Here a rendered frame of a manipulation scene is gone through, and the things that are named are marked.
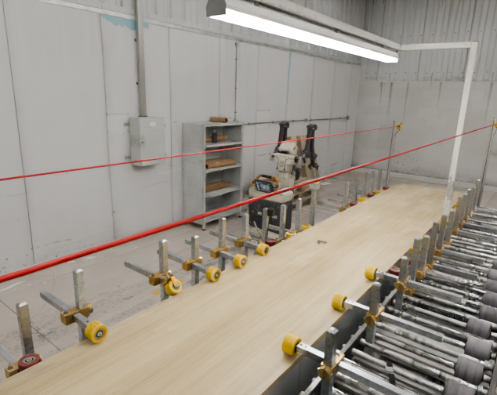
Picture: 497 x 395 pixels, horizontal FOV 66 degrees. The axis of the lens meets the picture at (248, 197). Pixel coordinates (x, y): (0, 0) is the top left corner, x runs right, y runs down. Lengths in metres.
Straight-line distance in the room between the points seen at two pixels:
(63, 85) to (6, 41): 0.64
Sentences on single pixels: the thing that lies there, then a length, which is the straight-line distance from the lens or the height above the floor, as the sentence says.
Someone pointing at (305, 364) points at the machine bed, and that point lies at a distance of 1.99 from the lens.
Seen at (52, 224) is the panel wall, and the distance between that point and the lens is 4.87.
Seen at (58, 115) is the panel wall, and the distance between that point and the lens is 4.73.
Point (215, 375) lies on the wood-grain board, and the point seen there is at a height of 0.90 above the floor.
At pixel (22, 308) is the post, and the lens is 1.89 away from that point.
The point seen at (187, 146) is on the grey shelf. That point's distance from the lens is 5.70.
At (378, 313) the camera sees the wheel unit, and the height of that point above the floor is 0.97.
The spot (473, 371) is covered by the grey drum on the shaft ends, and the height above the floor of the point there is 0.84.
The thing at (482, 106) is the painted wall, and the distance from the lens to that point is 10.33.
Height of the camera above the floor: 1.96
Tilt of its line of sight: 15 degrees down
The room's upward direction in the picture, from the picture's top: 2 degrees clockwise
